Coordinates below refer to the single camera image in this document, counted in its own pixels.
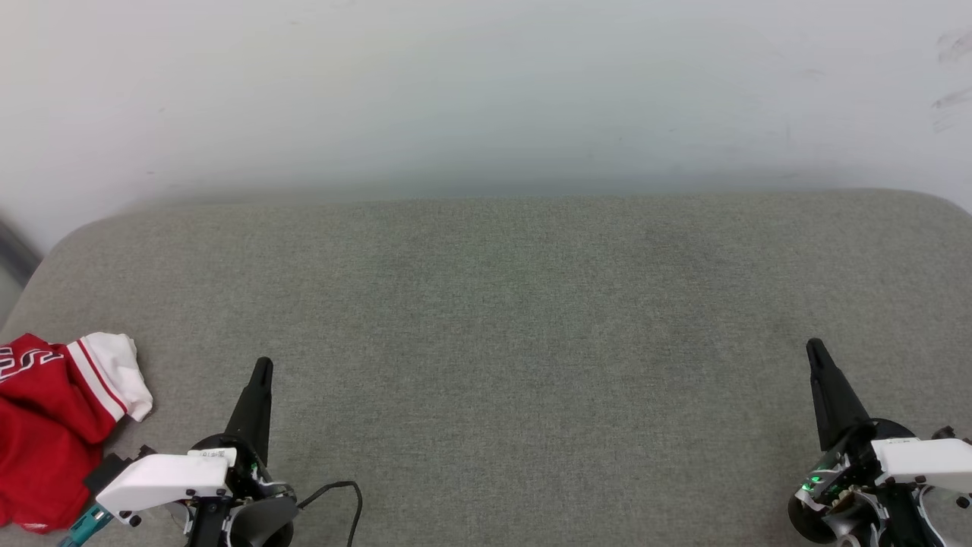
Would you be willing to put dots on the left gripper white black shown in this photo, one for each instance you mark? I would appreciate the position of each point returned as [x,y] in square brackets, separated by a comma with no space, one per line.
[163,479]

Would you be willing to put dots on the grey fabric sofa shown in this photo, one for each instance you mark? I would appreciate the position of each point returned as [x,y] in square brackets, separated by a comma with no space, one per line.
[501,319]

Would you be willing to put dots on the red shirt with white stripes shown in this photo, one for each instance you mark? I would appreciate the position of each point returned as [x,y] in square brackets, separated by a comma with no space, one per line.
[45,433]

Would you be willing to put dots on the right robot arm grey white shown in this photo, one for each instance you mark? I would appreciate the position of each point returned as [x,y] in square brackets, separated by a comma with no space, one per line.
[900,520]

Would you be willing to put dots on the grey metal rail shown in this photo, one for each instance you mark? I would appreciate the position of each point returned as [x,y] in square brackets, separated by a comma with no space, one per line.
[14,254]

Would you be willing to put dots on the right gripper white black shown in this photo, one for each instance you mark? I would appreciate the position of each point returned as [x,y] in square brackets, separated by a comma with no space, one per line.
[926,462]

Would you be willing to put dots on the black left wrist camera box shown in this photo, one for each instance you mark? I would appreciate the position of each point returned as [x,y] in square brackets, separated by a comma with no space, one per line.
[110,467]

